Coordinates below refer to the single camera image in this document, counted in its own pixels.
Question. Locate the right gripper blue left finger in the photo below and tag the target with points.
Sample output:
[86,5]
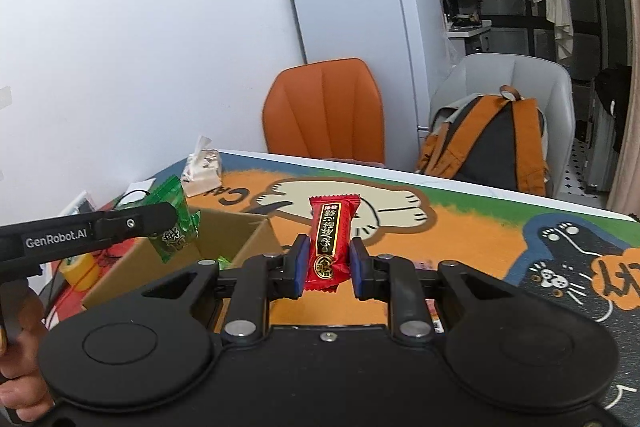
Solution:
[296,266]

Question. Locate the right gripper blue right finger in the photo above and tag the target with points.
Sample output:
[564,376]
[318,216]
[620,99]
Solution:
[362,271]

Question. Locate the red candy bar wrapper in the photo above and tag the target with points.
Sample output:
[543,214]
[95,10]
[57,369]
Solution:
[329,241]

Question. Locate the green snack packet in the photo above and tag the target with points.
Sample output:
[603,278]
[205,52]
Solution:
[186,226]

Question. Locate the left hand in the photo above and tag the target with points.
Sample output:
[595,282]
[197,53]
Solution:
[24,390]

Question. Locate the yellow tape roll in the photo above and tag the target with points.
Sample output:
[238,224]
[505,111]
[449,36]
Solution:
[80,272]

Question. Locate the white power strip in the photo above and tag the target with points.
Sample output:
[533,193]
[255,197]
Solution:
[82,203]

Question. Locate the brown cardboard box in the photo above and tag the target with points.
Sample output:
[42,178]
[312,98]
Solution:
[200,246]

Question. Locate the tissue pack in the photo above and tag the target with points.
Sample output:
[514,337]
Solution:
[203,170]

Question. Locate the white paper sheet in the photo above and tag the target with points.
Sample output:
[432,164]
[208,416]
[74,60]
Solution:
[136,191]

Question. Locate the orange chair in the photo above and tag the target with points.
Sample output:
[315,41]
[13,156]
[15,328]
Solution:
[326,110]

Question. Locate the orange black backpack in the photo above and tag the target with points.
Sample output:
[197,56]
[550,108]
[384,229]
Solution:
[498,140]

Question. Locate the colourful cartoon table mat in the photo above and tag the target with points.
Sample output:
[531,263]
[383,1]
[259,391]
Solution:
[585,258]

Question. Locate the grey armchair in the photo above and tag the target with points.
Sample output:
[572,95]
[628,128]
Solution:
[545,82]

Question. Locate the white refrigerator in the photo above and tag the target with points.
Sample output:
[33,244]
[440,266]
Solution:
[405,45]

